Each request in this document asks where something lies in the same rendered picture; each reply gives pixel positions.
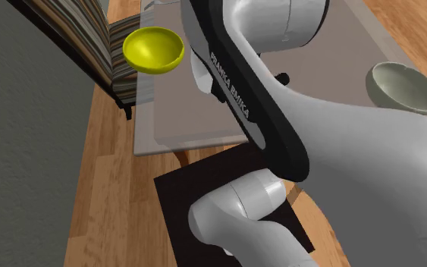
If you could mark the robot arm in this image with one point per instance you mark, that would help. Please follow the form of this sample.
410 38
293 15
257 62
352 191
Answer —
364 166

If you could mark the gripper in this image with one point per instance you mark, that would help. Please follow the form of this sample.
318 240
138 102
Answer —
220 95

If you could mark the black robot stand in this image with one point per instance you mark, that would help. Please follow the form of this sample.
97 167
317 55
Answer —
183 199

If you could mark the grey-green bowl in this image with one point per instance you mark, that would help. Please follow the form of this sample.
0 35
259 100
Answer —
401 87

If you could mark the yellow bowl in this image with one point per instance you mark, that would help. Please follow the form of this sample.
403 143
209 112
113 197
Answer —
153 50

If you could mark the striped armchair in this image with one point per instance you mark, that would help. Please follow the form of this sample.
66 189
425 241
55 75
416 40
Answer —
87 37

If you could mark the grey coffee table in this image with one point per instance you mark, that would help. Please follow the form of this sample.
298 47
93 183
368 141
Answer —
187 118

